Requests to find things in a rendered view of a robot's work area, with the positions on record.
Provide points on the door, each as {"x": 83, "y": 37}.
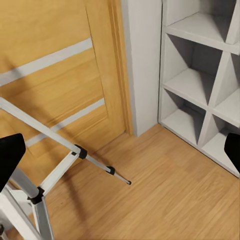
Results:
{"x": 63, "y": 62}

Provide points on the bookcase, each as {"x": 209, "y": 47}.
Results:
{"x": 182, "y": 25}

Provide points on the camera tripod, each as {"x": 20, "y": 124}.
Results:
{"x": 29, "y": 193}

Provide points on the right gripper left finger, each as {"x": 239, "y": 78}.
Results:
{"x": 12, "y": 149}

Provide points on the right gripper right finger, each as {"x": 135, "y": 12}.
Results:
{"x": 232, "y": 149}

